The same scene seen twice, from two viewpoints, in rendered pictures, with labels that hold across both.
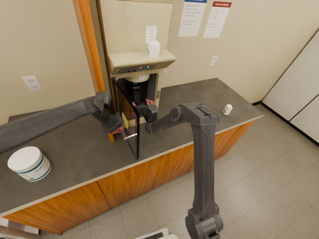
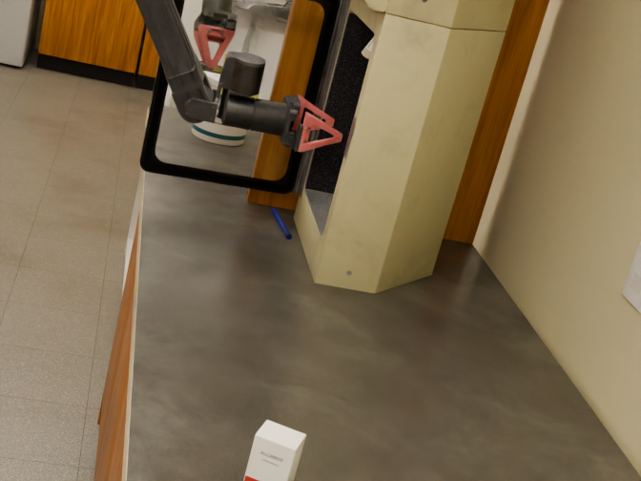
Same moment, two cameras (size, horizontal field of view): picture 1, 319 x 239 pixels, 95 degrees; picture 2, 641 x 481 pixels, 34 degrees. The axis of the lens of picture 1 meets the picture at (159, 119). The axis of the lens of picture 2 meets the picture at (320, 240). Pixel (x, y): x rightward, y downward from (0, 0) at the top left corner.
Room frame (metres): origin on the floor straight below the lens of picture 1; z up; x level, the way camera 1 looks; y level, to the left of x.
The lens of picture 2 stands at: (1.41, -1.55, 1.60)
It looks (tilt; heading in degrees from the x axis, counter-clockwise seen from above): 19 degrees down; 110
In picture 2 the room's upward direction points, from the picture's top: 15 degrees clockwise
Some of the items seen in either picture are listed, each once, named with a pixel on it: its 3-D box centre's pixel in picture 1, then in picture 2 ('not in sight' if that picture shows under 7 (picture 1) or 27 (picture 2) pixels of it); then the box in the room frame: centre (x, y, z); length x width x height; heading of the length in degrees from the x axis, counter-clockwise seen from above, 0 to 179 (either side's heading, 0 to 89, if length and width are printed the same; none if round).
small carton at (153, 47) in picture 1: (153, 49); not in sight; (0.74, 0.09, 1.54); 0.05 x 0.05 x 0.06; 21
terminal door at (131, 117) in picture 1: (126, 122); (238, 82); (0.54, 0.18, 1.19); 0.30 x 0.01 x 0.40; 38
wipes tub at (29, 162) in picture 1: (32, 164); not in sight; (0.29, 0.64, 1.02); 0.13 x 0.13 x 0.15
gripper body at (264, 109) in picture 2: (145, 112); (273, 117); (0.67, 0.09, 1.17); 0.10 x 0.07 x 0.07; 123
